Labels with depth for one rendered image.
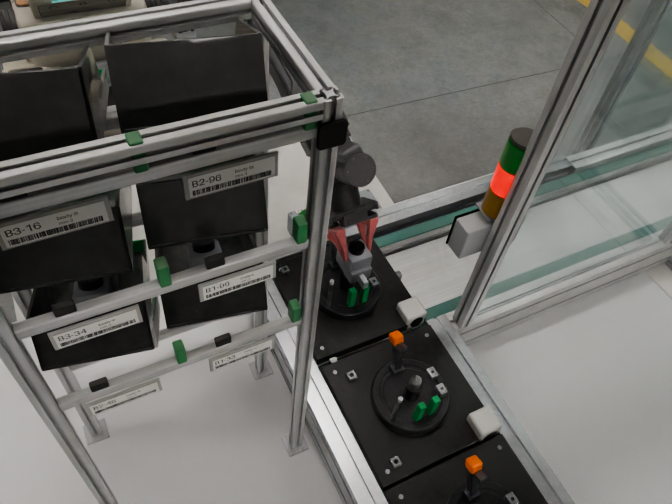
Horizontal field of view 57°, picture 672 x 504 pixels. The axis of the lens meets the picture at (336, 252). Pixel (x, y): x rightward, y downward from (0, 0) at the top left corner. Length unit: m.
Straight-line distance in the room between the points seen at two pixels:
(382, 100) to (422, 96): 0.22
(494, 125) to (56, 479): 2.68
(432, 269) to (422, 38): 2.60
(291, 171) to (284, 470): 0.78
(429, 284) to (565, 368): 0.34
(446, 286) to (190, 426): 0.60
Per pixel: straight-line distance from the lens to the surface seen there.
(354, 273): 1.15
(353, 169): 1.02
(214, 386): 1.27
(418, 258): 1.41
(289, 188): 1.59
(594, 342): 1.49
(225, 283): 0.68
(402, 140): 3.10
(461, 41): 3.91
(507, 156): 0.97
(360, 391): 1.15
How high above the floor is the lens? 1.99
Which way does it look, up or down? 51 degrees down
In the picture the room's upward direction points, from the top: 8 degrees clockwise
